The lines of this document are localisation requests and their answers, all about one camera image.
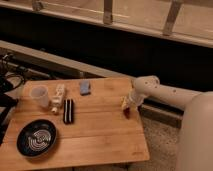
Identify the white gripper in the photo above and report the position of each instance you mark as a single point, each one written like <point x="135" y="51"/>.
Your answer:
<point x="133" y="99"/>

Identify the red pepper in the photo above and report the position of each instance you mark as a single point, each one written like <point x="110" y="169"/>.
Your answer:
<point x="127" y="113"/>

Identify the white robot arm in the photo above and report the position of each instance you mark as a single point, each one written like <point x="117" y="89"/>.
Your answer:
<point x="195" y="149"/>

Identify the blue sponge block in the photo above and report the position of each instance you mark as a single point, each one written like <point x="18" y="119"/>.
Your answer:
<point x="84" y="87"/>

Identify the translucent plastic cup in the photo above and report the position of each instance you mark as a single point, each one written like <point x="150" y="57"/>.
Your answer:
<point x="40" y="95"/>

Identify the black patterned plate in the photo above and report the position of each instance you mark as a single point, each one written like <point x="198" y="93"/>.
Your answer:
<point x="36" y="138"/>

